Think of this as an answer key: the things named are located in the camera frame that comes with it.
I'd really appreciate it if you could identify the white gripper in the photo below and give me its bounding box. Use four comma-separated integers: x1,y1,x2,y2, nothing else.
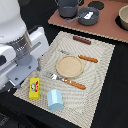
0,27,49,92

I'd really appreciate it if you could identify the brown toy sausage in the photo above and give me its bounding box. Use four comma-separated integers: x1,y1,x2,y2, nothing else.
73,36,91,45

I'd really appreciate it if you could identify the yellow butter box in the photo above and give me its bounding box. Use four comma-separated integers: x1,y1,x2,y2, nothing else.
29,78,40,99

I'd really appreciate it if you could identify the white toy fish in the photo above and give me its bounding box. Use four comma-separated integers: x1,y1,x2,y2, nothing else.
84,12,93,19

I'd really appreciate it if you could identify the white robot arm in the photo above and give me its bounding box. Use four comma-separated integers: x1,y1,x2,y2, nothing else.
0,0,49,93

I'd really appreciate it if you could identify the round wooden plate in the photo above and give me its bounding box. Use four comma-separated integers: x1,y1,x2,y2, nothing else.
56,55,84,78

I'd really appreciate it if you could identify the grey toy pot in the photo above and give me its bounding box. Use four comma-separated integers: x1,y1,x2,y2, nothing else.
55,0,83,18

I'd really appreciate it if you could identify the woven beige placemat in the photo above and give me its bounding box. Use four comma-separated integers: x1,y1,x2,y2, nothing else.
14,31,114,128

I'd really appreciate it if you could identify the grey toy saucepan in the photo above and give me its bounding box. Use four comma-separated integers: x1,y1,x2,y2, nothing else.
66,7,100,26

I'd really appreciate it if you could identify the black stove burner disc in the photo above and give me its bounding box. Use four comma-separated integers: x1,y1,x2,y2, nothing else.
88,1,104,10

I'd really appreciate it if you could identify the beige bowl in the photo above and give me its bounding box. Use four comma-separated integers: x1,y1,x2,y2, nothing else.
119,5,128,30

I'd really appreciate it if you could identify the knife with orange handle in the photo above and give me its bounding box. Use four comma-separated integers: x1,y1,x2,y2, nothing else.
58,49,98,63

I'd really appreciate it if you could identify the fork with orange handle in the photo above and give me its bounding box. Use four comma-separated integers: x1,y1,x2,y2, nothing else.
45,72,86,90

